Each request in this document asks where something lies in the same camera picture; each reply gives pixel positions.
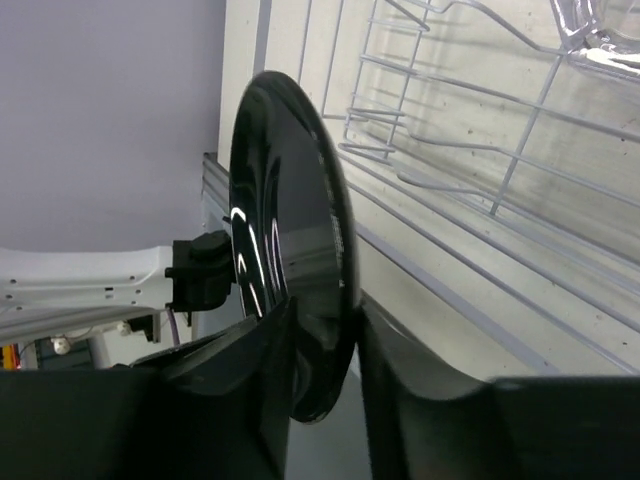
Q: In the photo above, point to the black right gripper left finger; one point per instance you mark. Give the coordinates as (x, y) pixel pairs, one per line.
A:
(215, 408)

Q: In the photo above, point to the clear glass front left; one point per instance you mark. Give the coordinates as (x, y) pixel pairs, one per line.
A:
(595, 30)

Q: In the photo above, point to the white wire dish rack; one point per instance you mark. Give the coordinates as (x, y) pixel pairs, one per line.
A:
(495, 185)

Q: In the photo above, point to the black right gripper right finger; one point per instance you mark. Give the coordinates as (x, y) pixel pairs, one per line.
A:
(426, 419)

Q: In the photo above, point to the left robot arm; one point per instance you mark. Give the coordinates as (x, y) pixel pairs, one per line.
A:
(187, 276)

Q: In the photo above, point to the black plate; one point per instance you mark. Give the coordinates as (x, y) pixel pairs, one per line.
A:
(293, 235)

